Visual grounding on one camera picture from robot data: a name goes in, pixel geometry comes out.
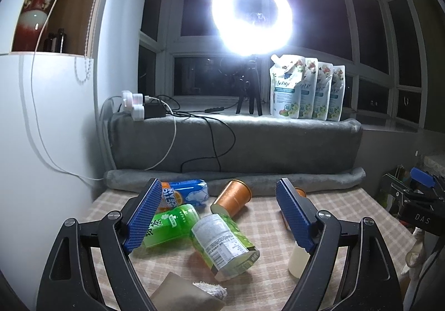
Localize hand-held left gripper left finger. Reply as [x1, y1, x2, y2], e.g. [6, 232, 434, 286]
[36, 178, 164, 311]

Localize black tripod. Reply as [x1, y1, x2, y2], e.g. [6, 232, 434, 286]
[234, 53, 264, 116]

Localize black power adapter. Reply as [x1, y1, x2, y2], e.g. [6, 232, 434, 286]
[143, 99, 167, 119]

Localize white bead chain cord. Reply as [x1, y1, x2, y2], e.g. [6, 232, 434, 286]
[75, 0, 105, 84]

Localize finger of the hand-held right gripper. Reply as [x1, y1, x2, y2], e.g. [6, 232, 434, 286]
[410, 167, 445, 193]
[382, 173, 437, 205]

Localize blue and orange drink can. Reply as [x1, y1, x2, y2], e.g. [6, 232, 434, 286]
[158, 179, 209, 212]

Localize translucent white plastic cup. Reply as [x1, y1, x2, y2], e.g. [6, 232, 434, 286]
[288, 241, 312, 278]

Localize orange paper cup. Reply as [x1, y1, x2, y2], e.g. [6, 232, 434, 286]
[210, 179, 253, 217]
[281, 187, 307, 230]

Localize green drink can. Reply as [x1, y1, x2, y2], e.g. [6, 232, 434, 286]
[141, 203, 200, 249]

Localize ring light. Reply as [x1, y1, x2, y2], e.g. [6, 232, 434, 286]
[211, 0, 294, 54]

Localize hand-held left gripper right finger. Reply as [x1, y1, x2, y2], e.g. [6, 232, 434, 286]
[275, 178, 404, 311]

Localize red and white vase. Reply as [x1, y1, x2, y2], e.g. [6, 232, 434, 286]
[13, 0, 60, 52]

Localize white power strip with plugs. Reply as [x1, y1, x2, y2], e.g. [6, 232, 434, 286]
[111, 90, 147, 122]

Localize brown paper piece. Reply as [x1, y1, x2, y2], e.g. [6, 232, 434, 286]
[153, 271, 225, 311]

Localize green can with white label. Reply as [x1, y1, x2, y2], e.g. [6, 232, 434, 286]
[191, 214, 261, 282]

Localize wooden shelf niche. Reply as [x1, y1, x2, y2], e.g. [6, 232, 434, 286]
[10, 0, 115, 56]

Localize rolled grey blanket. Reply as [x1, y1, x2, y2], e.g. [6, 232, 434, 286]
[103, 166, 367, 197]

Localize black cable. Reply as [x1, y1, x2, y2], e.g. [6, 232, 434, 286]
[153, 95, 237, 173]

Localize white framed window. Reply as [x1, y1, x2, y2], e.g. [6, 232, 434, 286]
[139, 0, 432, 132]

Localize white fluffy rag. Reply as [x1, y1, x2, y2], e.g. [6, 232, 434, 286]
[193, 281, 228, 299]

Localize white refill pouch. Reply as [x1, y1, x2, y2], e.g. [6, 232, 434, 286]
[327, 65, 345, 122]
[299, 58, 318, 119]
[313, 61, 334, 121]
[269, 53, 306, 119]

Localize beige checkered tablecloth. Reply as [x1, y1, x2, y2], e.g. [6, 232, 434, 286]
[80, 189, 418, 311]

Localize white cable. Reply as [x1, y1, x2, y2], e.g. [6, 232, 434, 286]
[23, 0, 178, 181]

